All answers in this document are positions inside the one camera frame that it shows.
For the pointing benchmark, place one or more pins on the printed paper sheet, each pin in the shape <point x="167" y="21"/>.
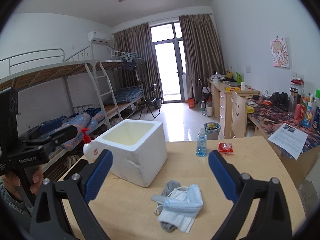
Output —
<point x="291" y="139"/>

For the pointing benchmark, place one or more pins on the black headphones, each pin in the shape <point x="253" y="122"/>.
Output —
<point x="280" y="100"/>

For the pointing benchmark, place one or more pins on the glass balcony door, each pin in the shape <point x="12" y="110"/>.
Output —
<point x="169" y="47"/>

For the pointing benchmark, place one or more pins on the round trash bin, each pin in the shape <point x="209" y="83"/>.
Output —
<point x="212" y="130"/>

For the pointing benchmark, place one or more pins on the far blue mattress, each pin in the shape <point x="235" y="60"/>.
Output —
<point x="128" y="94"/>

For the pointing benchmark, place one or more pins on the wooden desk with drawers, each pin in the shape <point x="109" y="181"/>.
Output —
<point x="222" y="104"/>

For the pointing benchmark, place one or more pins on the right brown curtain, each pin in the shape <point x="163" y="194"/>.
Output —
<point x="202" y="49"/>

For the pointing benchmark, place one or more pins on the left brown curtain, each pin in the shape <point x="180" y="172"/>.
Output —
<point x="138" y="40"/>

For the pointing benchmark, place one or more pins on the grey sock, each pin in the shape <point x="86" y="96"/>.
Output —
<point x="169" y="187"/>

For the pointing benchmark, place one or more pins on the blue surgical mask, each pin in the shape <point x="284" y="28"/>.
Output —
<point x="188" y="201"/>

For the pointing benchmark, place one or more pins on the white lotion pump bottle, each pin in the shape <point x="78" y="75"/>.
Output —
<point x="91" y="148"/>

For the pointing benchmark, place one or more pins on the orange floor container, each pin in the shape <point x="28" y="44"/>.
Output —
<point x="191" y="103"/>

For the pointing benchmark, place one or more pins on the anime wall poster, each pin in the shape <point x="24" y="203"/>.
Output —
<point x="280" y="52"/>

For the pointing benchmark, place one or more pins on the wooden smiley chair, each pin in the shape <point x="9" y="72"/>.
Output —
<point x="239" y="116"/>

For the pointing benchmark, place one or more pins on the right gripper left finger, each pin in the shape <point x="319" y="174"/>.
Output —
<point x="49" y="219"/>

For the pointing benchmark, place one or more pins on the blue plaid quilt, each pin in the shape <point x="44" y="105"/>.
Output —
<point x="89" y="119"/>

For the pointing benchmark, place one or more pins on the black folding chair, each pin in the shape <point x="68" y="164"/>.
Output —
<point x="149" y="99"/>

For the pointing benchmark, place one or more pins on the white face mask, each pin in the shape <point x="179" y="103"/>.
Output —
<point x="182" y="221"/>

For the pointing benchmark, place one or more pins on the patterned desk mat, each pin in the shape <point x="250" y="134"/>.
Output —
<point x="268" y="118"/>

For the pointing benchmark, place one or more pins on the white air conditioner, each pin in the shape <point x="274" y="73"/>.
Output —
<point x="95" y="36"/>

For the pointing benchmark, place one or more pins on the brown curtain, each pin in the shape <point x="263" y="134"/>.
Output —
<point x="138" y="40"/>
<point x="202" y="49"/>

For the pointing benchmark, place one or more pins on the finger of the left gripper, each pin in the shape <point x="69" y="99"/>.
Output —
<point x="65" y="134"/>

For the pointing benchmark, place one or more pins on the red snack packet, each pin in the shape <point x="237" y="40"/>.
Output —
<point x="225" y="148"/>

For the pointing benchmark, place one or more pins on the black smartphone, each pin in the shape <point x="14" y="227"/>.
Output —
<point x="76" y="168"/>

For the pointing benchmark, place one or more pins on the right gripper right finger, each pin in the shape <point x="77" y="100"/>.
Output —
<point x="272" y="218"/>

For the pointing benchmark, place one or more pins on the white styrofoam box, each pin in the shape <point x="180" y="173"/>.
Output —
<point x="138" y="148"/>

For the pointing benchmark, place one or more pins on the blue spray bottle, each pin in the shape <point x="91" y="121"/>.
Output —
<point x="201" y="143"/>

